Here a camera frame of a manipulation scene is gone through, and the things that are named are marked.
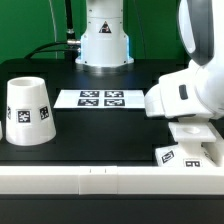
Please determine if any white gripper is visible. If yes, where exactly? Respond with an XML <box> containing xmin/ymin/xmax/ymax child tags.
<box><xmin>144</xmin><ymin>69</ymin><xmax>213</xmax><ymax>118</ymax></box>

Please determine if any white lamp base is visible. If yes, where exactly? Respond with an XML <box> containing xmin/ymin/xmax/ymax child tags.
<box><xmin>155</xmin><ymin>122</ymin><xmax>224</xmax><ymax>168</ymax></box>

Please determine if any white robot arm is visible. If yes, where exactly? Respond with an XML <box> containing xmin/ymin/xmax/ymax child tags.
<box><xmin>76</xmin><ymin>0</ymin><xmax>224</xmax><ymax>119</ymax></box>

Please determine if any white lamp shade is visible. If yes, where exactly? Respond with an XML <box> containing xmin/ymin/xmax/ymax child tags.
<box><xmin>6</xmin><ymin>77</ymin><xmax>56</xmax><ymax>146</ymax></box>

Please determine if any white marker sheet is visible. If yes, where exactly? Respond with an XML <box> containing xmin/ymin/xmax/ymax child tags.
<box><xmin>54</xmin><ymin>90</ymin><xmax>145</xmax><ymax>109</ymax></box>

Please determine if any black cable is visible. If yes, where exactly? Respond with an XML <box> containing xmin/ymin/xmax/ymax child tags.
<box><xmin>24</xmin><ymin>0</ymin><xmax>82</xmax><ymax>61</ymax></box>

